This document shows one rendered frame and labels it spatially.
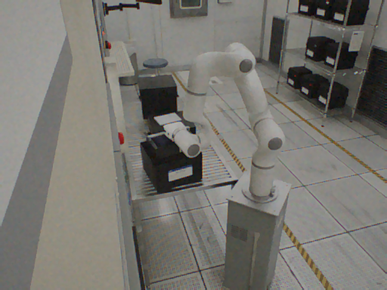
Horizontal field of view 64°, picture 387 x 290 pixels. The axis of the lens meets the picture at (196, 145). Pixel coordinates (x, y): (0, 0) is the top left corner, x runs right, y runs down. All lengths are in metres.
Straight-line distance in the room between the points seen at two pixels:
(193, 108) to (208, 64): 0.20
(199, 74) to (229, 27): 4.96
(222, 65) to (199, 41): 4.83
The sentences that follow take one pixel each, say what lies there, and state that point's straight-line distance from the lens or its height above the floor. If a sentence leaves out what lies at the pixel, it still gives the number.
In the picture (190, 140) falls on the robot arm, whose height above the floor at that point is 1.13.
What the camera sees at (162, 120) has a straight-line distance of 1.64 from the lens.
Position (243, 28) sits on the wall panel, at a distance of 6.34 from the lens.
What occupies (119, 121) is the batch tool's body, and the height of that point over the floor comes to 1.08.
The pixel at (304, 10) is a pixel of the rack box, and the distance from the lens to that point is 4.63.
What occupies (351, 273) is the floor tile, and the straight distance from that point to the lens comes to 2.50.
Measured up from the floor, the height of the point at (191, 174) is 0.82.
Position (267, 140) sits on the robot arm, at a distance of 1.41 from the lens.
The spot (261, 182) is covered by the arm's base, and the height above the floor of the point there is 0.86.
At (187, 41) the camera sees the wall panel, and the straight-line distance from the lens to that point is 6.02.
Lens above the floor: 1.84
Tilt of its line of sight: 31 degrees down
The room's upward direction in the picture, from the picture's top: 1 degrees counter-clockwise
